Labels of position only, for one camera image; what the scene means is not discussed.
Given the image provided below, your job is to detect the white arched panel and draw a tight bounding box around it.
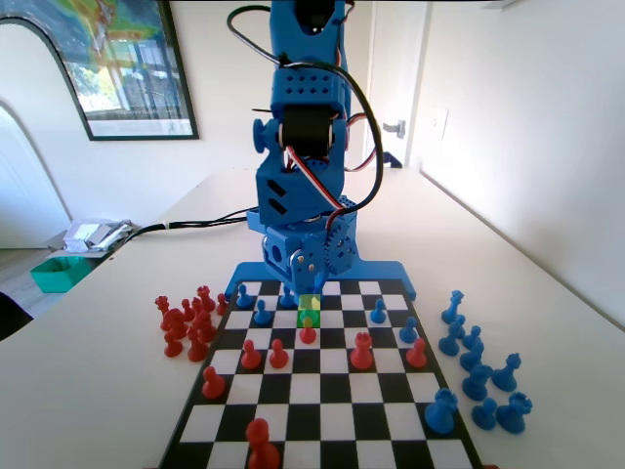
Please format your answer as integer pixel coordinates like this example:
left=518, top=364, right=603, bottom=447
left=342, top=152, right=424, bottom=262
left=0, top=17, right=94, bottom=250

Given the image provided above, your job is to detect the red white black servo wire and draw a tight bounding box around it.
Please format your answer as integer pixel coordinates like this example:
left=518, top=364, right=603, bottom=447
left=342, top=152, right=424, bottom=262
left=282, top=146, right=346, bottom=231

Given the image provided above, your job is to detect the thick black cable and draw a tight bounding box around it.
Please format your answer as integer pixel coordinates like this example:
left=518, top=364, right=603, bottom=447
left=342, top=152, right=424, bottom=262
left=226, top=4, right=385, bottom=214

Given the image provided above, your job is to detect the white door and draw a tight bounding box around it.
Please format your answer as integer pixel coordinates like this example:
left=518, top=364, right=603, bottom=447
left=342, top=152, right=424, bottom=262
left=368, top=0, right=426, bottom=170

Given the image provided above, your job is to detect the black framed map poster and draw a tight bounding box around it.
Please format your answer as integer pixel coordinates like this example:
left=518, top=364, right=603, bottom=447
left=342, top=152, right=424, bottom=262
left=28, top=0, right=201, bottom=143

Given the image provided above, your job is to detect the red chess bishop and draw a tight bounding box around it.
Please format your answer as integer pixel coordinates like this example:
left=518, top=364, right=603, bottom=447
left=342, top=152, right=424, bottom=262
left=193, top=310, right=219, bottom=343
left=187, top=327, right=209, bottom=363

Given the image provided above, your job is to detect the blue base plate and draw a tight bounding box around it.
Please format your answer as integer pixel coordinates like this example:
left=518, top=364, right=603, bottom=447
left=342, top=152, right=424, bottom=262
left=225, top=261, right=416, bottom=302

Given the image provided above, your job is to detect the black cable bundle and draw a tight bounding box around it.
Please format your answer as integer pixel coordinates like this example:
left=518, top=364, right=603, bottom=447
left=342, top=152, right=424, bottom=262
left=114, top=207, right=255, bottom=245

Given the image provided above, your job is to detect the blue chess rook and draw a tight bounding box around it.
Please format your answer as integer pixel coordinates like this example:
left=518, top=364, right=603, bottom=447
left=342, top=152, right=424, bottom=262
left=423, top=388, right=460, bottom=435
left=495, top=391, right=534, bottom=435

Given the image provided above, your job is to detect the green plastic bin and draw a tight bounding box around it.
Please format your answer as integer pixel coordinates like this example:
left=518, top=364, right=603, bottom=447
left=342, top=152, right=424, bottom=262
left=29, top=257, right=88, bottom=295

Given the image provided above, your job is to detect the pile of papers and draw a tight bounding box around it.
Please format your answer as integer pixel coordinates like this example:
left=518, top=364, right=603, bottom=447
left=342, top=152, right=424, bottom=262
left=62, top=218, right=134, bottom=255

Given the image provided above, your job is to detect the blue chess king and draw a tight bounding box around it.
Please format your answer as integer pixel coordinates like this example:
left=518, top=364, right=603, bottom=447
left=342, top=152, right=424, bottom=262
left=303, top=280, right=323, bottom=314

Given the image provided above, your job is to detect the large red piece front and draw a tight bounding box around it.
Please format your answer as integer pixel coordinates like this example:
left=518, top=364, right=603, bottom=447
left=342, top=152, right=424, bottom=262
left=243, top=417, right=282, bottom=469

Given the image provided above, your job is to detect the white light switch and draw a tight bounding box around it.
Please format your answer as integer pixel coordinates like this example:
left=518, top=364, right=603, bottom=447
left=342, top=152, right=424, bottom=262
left=429, top=107, right=449, bottom=142

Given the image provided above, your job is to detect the black and white chessboard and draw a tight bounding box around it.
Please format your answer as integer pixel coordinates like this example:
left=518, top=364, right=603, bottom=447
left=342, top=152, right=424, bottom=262
left=155, top=277, right=484, bottom=469

